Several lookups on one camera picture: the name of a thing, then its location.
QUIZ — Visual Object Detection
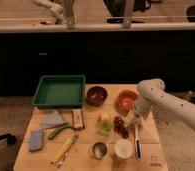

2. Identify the black chair base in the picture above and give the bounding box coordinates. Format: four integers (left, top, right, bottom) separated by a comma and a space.
0, 133, 16, 145

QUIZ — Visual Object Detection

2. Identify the blue sponge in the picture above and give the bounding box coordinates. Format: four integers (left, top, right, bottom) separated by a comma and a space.
28, 130, 44, 152

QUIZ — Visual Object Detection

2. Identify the yellow handled utensil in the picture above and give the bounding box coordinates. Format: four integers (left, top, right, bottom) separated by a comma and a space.
51, 139, 72, 164

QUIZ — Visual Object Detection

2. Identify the white cup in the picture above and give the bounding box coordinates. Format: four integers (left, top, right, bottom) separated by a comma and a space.
112, 139, 133, 160

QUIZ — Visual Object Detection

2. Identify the dark maroon bowl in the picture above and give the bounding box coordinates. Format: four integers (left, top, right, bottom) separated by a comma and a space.
86, 86, 108, 107

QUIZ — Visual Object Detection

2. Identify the green plastic tray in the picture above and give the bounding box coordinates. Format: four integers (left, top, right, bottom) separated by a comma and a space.
32, 75, 85, 109

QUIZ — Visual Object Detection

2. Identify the yellow green toy fruit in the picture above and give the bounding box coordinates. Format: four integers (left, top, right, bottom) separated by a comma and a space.
97, 113, 112, 136

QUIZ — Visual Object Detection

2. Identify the light blue cloth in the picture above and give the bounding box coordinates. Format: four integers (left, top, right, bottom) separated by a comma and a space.
40, 111, 64, 129

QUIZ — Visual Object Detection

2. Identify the orange bowl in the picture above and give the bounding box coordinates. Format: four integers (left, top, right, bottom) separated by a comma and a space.
116, 90, 138, 115

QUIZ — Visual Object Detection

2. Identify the dark red grape bunch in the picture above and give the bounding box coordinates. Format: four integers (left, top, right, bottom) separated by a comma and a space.
113, 116, 129, 139

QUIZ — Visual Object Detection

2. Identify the wooden block with stripe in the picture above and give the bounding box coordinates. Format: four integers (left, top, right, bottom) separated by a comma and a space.
72, 109, 85, 130

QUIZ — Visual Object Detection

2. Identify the green vegetable toy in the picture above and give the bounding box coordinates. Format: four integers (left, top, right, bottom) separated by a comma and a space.
48, 123, 72, 140

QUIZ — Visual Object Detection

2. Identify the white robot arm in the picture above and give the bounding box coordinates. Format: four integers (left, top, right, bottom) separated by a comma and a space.
126, 79, 195, 131

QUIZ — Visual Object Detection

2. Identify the small metal cup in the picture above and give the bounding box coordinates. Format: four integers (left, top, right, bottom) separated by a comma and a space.
92, 142, 107, 159

